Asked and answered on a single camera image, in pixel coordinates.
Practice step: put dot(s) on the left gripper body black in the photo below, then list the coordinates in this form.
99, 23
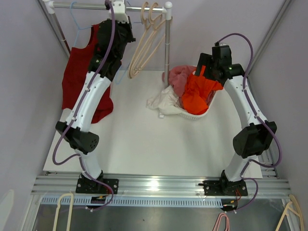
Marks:
126, 34

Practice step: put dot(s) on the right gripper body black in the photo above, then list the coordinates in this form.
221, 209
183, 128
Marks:
211, 73

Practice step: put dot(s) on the pink t shirt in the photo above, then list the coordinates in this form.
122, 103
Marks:
178, 77

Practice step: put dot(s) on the orange t shirt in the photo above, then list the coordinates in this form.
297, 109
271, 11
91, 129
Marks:
197, 91

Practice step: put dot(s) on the blue hanger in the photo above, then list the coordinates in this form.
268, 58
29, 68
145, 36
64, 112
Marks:
119, 77
79, 28

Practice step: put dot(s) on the white t shirt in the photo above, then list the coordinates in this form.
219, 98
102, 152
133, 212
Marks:
166, 102

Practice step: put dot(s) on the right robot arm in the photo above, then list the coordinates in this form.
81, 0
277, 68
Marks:
256, 134

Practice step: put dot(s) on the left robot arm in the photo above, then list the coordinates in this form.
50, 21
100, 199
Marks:
86, 91

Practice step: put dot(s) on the dark red t shirt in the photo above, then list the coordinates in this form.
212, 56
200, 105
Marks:
74, 78

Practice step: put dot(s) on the pink hanger bottom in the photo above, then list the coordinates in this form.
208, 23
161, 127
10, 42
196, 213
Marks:
219, 221

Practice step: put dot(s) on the beige hanger bottom right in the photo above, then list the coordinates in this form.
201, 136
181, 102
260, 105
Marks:
293, 214

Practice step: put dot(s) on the white plastic basket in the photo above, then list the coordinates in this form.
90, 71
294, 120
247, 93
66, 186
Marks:
195, 91

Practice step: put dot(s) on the metal clothes rack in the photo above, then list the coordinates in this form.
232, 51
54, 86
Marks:
152, 17

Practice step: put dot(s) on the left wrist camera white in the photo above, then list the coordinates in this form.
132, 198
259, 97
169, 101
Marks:
117, 10

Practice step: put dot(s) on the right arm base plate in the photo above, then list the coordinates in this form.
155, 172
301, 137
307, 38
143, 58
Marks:
224, 188

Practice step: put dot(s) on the aluminium rail frame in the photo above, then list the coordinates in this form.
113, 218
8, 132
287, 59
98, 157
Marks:
142, 172

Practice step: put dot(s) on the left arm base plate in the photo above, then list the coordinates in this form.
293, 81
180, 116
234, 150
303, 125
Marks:
87, 186

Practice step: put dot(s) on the slotted cable duct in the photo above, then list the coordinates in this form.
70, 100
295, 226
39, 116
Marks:
198, 202

